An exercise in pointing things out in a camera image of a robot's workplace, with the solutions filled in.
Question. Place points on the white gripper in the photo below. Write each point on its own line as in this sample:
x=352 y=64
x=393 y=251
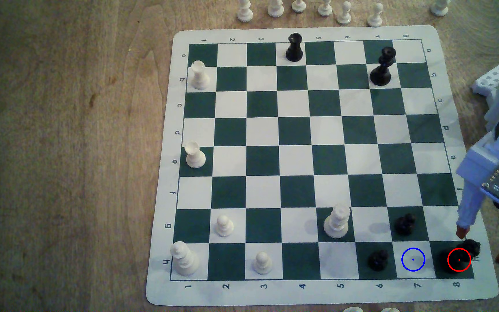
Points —
x=469 y=198

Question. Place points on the black chess king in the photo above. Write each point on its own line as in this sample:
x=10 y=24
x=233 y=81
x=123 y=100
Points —
x=470 y=248

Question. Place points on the black chess pawn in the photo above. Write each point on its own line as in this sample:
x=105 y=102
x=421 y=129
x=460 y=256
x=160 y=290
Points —
x=404 y=224
x=378 y=260

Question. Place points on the white chess piece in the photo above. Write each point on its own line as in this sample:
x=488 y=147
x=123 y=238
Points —
x=390 y=310
x=353 y=309
x=440 y=8

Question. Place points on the white chess queen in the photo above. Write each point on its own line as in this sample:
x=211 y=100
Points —
x=337 y=222

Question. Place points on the black chess queen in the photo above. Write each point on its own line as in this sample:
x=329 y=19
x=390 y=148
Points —
x=381 y=69

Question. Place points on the green white chess mat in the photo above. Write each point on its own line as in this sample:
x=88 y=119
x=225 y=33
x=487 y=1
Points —
x=301 y=173

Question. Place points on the white chess pawn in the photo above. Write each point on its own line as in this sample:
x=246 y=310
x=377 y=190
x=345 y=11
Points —
x=299 y=5
x=376 y=17
x=224 y=226
x=325 y=8
x=344 y=15
x=245 y=12
x=275 y=8
x=262 y=263

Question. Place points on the black chess rook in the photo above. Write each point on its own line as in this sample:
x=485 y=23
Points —
x=294 y=48

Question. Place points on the white chess rook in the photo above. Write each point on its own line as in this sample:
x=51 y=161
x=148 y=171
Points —
x=195 y=156
x=199 y=76

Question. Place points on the white chess king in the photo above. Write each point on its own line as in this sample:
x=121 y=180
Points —
x=183 y=259

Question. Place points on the white robot base bracket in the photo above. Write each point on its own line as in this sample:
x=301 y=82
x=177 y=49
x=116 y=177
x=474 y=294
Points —
x=490 y=80

